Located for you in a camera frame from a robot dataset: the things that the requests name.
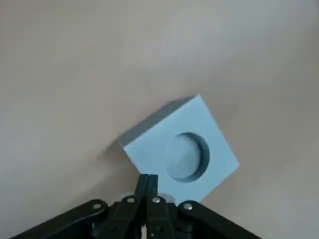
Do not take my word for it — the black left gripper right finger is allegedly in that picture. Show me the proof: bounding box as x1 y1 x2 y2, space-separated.
147 174 261 239

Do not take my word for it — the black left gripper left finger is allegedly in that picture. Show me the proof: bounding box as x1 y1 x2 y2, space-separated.
9 174 150 239

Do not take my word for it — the grey block with round hole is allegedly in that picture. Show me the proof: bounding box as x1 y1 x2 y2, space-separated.
119 94 240 204

